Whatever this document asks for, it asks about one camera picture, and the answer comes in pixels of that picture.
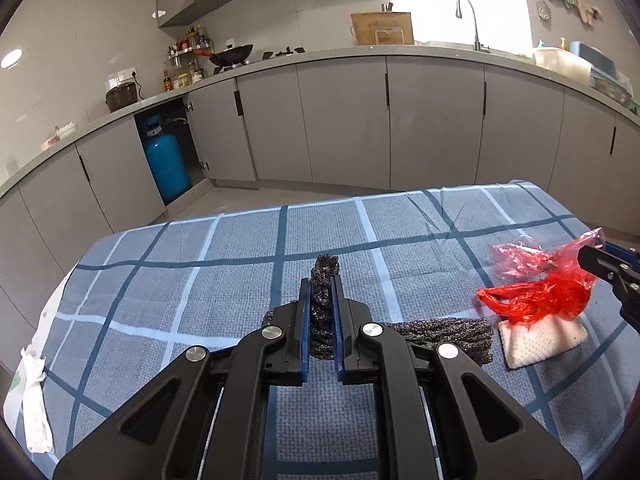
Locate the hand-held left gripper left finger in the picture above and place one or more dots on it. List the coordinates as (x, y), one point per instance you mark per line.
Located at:
(304, 340)

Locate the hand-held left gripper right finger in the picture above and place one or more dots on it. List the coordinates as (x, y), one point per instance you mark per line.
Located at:
(340, 345)

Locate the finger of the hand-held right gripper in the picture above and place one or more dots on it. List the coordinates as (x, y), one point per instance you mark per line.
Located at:
(600, 262)
(625, 252)

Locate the red plastic bag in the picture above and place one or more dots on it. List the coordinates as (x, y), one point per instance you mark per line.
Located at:
(550, 295)

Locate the white paper towel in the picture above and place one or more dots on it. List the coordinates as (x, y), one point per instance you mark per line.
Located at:
(530, 347)

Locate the blue checked tablecloth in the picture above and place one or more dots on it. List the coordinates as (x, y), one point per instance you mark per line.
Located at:
(200, 290)

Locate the glass bowl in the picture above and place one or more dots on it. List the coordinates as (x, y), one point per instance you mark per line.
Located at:
(612, 91)

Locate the blue plastic box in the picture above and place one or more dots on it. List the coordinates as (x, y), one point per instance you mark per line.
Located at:
(600, 57)

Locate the white plastic container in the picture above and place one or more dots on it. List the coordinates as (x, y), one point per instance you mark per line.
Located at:
(562, 64)

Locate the blue gas cylinder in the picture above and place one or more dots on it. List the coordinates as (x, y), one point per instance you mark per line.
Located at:
(165, 165)

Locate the grey kitchen counter cabinets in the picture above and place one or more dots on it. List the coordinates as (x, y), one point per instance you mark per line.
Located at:
(345, 120)

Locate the beige hanging glove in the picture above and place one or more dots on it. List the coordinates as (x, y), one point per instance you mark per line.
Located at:
(590, 12)

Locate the hanging metal scrubber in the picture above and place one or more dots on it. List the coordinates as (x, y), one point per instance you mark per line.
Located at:
(544, 10)

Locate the kitchen faucet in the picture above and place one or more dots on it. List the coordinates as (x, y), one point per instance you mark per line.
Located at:
(474, 20)

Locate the white plastic bag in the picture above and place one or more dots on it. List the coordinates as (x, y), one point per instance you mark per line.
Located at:
(32, 400)

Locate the gas stove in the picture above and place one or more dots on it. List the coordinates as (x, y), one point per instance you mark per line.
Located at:
(282, 52)

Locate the sauce bottle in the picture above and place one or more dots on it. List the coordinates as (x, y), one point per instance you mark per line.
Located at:
(167, 81)

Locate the black wok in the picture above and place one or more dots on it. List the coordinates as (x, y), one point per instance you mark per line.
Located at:
(231, 55)

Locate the dark rice cooker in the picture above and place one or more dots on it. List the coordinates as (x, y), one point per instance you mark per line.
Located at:
(121, 99)

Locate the spice rack with bottles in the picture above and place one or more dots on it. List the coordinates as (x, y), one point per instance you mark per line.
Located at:
(190, 52)

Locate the wooden cutting board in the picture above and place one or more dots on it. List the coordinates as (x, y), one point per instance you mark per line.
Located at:
(382, 29)

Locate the knife block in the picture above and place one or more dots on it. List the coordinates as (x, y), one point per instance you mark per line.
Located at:
(388, 7)

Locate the wall socket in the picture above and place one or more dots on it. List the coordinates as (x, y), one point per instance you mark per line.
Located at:
(122, 74)

